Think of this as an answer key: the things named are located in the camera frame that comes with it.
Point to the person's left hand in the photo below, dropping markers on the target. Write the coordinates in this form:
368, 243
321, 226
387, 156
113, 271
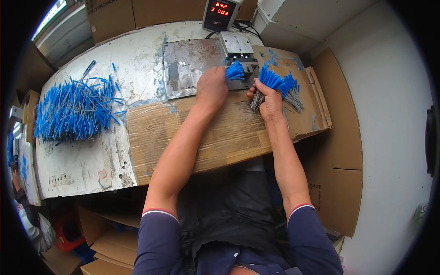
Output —
211, 91

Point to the person's right hand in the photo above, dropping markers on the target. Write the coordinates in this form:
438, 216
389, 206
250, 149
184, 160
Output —
271, 105

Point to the person's left fingers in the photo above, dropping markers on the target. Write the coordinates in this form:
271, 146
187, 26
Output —
215, 70

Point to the small blue brush bundle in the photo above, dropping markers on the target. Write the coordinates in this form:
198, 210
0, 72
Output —
235, 71

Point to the long blue brush bundle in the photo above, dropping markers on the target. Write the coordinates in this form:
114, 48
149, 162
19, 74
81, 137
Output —
268, 78

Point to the metal clamp machine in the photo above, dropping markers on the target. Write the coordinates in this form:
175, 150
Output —
237, 46

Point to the digital counter, red display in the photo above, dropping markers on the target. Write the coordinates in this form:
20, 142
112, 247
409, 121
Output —
220, 13

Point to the brown cardboard sheet, taped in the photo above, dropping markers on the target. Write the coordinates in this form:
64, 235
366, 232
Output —
220, 137

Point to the black pen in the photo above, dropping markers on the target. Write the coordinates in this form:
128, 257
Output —
87, 69

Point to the person's legs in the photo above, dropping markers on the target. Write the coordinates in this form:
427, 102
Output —
227, 202

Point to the large cardboard panel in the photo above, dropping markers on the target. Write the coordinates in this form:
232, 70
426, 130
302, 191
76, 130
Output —
338, 144

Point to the person's body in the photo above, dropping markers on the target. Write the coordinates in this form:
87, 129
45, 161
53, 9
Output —
240, 251

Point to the stack of flat cardboard boxes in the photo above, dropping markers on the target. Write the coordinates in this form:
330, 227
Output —
110, 247

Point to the side table with brushes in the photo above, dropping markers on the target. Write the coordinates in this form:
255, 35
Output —
24, 151

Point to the red plastic stool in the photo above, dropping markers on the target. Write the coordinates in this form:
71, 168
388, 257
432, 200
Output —
68, 232

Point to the green plastic bag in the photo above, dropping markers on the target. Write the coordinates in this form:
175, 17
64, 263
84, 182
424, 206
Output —
420, 215

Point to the scratched metal base plate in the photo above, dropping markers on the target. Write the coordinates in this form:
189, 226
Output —
185, 67

